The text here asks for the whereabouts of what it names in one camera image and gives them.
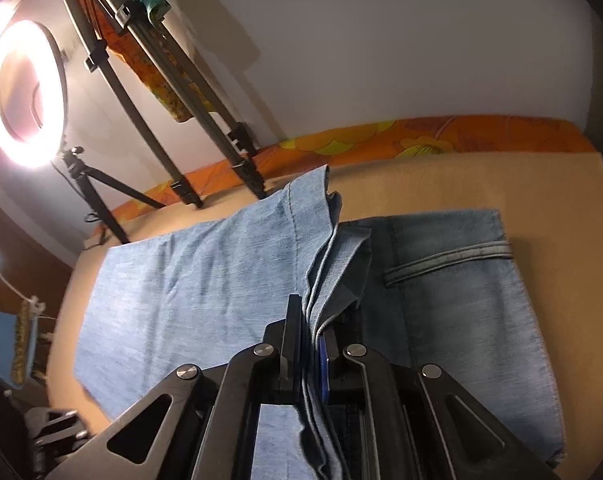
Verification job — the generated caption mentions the blue denim pants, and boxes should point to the blue denim pants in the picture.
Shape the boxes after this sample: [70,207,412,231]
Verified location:
[72,165,567,480]

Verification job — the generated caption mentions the large folded tripod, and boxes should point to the large folded tripod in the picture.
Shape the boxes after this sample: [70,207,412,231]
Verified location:
[56,0,267,210]

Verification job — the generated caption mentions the leopard print cushion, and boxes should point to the leopard print cushion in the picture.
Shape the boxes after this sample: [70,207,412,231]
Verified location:
[9,300,37,388]

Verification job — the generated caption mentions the small black tripod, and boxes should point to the small black tripod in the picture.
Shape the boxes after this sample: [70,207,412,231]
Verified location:
[59,146,167,246]

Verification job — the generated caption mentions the bed with orange floral sheet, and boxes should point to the bed with orange floral sheet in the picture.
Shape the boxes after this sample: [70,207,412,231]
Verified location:
[99,116,597,233]

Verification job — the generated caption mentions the ring light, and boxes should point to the ring light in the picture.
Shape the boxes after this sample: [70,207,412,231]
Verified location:
[0,19,67,171]

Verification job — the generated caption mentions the orange patterned cloth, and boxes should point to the orange patterned cloth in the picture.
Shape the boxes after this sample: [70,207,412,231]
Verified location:
[69,0,205,123]

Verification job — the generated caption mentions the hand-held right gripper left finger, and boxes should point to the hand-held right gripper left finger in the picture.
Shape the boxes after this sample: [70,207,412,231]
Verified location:
[46,294,305,480]

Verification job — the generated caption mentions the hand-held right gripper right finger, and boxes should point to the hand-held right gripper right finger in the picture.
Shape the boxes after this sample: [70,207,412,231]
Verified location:
[319,310,562,480]

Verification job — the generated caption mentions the black power cable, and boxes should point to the black power cable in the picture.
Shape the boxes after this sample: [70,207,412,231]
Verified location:
[83,210,107,251]

